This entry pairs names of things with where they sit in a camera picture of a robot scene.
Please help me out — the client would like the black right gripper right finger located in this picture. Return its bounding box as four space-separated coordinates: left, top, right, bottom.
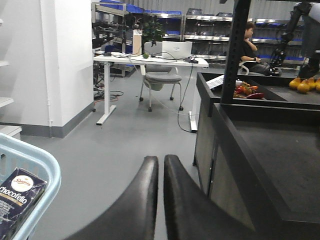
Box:
163 154 255 240

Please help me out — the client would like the Chocofello cookie box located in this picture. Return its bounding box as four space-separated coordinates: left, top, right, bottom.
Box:
0 168 48 240

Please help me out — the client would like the cardboard box on desk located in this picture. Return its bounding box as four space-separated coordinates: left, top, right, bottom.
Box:
132 29 143 56

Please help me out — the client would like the black wooden produce stand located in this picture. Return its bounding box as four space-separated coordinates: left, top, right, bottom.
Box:
194 0 320 240

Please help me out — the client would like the light blue plastic basket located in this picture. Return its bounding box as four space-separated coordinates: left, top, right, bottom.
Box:
0 133 61 240

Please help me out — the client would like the white office desk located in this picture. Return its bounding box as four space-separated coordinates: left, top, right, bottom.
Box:
93 55 209 126

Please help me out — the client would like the grey office chair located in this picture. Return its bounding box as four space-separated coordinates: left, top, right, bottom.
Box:
139 41 184 112

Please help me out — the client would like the seated person in black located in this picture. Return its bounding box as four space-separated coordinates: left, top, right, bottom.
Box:
239 22 282 76

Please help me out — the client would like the white laptop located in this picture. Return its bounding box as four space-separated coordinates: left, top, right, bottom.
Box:
162 41 193 60

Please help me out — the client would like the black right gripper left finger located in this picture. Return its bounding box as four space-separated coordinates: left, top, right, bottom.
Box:
67 156 159 240

